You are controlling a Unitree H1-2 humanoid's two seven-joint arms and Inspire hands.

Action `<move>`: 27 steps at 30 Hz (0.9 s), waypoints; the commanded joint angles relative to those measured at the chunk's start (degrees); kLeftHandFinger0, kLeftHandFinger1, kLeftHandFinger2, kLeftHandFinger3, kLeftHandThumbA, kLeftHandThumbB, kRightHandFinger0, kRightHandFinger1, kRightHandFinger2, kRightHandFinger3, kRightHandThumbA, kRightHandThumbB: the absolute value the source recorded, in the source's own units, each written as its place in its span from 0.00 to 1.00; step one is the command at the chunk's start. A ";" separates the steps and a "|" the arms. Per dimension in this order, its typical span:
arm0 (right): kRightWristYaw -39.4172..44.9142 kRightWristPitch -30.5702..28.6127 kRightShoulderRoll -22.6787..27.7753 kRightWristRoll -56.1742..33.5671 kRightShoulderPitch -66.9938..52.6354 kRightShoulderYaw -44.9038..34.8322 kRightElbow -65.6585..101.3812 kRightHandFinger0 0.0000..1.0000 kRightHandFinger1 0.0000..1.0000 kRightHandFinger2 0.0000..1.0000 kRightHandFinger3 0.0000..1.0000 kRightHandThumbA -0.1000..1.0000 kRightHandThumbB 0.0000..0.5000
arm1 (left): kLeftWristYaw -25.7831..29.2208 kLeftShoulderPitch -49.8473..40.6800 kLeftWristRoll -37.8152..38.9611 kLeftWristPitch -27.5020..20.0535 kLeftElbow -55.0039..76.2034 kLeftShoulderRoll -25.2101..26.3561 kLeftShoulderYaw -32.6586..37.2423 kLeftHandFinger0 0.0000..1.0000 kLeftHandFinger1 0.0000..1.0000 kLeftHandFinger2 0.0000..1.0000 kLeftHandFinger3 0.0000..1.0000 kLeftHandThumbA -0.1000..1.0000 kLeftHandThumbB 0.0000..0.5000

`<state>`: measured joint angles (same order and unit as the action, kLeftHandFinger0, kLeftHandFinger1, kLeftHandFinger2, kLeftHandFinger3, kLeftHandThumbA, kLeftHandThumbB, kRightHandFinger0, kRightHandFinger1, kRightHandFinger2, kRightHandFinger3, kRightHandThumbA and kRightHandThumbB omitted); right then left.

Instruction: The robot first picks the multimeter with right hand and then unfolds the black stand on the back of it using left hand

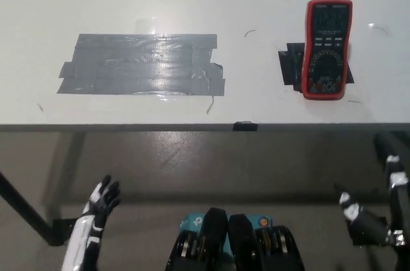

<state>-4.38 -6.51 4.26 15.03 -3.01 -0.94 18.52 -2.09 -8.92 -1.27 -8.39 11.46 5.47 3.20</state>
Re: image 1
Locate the white and black left hand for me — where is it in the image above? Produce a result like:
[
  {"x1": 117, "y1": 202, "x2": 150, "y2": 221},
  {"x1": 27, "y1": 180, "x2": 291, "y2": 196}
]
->
[{"x1": 62, "y1": 174, "x2": 121, "y2": 271}]

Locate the black and white right hand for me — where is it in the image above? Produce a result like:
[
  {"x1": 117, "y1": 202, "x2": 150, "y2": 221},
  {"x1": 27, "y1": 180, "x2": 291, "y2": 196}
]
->
[{"x1": 334, "y1": 133, "x2": 410, "y2": 248}]

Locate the grey duct tape patch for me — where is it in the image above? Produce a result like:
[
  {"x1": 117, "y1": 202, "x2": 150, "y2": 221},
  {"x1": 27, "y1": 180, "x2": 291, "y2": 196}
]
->
[{"x1": 56, "y1": 33, "x2": 226, "y2": 95}]

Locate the small black tape strip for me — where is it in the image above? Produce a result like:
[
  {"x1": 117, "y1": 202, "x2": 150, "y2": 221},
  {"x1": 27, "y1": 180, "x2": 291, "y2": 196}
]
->
[{"x1": 233, "y1": 120, "x2": 259, "y2": 132}]

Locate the black and teal robot body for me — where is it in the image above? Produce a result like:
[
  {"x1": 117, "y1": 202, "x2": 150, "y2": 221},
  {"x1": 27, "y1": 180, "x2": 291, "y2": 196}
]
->
[{"x1": 165, "y1": 207, "x2": 305, "y2": 271}]

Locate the red digital multimeter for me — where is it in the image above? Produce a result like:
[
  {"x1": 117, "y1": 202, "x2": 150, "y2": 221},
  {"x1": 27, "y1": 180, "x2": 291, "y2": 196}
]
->
[{"x1": 300, "y1": 0, "x2": 354, "y2": 101}]

